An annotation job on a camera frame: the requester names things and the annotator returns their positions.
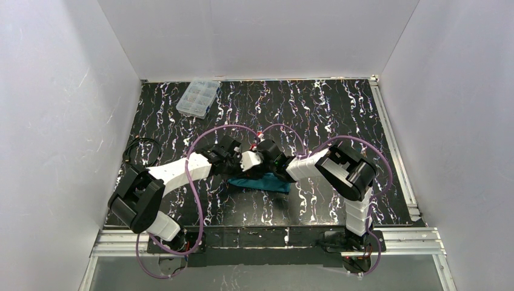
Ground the teal cloth napkin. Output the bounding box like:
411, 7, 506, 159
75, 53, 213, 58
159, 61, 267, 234
228, 173, 291, 194

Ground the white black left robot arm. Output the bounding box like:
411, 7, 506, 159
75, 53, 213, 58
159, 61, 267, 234
108, 135, 242, 241

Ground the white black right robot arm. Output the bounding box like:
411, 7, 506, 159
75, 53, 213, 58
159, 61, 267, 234
241, 140, 377, 237

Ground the clear plastic screw organizer box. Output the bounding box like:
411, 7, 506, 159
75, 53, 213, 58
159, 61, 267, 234
176, 79, 221, 119

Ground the black coiled cable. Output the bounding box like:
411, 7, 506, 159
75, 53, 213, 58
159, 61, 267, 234
120, 138, 161, 170

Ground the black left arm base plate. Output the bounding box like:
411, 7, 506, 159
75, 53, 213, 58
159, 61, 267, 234
147, 226, 207, 255

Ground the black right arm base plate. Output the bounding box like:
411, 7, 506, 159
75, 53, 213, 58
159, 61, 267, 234
315, 227, 387, 257

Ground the aluminium right side rail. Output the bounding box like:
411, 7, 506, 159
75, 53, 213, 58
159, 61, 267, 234
369, 75, 421, 222

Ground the aluminium front frame rail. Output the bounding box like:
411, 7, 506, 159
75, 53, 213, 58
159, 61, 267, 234
92, 226, 447, 256

